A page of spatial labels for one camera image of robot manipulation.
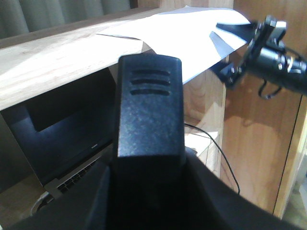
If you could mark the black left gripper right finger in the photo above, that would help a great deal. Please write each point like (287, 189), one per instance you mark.
(220, 208)

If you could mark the wooden upper shelf board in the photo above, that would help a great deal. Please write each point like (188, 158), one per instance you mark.
(38, 62)

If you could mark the white paper sheet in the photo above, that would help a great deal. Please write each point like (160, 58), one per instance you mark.
(184, 33)

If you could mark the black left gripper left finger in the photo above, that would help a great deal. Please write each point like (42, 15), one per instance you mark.
(83, 207)

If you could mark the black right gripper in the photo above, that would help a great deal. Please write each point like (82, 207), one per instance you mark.
(265, 55)

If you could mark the black stapler with orange tab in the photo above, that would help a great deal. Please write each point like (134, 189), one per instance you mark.
(149, 144)

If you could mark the silver laptop computer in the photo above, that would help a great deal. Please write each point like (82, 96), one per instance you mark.
(64, 131)

